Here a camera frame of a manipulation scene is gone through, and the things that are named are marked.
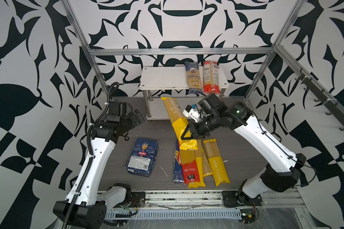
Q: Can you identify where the yellow brown spaghetti pack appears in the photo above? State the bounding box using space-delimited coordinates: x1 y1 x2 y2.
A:
161 97 198 150

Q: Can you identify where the red ended spaghetti pack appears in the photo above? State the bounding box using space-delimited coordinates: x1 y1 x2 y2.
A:
203 61 220 94

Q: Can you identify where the blue yellow spaghetti pack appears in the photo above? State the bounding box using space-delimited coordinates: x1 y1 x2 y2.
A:
184 62 203 94

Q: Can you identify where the red yellow spaghetti pack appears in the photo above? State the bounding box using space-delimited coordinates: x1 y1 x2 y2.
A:
180 149 200 184

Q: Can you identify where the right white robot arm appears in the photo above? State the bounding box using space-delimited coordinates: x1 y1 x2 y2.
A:
181 94 306 208

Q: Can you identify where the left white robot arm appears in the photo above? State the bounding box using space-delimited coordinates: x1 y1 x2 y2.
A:
53 101 144 229

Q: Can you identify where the blue Barilla pasta pack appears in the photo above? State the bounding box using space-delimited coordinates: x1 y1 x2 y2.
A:
125 137 159 177

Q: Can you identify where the dark blue flat pasta pack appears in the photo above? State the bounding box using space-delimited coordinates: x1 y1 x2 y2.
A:
174 140 184 184

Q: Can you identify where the yellow spaghetti pack underneath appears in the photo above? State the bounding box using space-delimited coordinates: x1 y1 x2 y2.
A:
188 140 205 189

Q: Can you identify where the yellow Pastatime spaghetti pack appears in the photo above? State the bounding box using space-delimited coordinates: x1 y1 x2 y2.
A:
203 138 231 187

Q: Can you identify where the small clear spaghetti pack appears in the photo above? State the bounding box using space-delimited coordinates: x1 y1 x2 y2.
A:
201 148 213 177

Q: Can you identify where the white two-tier metal shelf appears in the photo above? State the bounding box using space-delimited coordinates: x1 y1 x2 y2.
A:
139 66 229 121

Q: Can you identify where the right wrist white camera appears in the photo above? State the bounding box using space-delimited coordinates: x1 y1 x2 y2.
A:
183 104 200 123

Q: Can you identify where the aluminium frame of enclosure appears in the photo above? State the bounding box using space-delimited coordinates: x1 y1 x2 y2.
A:
60 0 344 138

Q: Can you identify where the white slotted cable duct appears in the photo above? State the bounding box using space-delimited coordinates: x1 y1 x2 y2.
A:
105 209 242 220

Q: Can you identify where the black wall hook rail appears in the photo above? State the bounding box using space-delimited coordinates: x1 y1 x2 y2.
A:
296 68 344 132

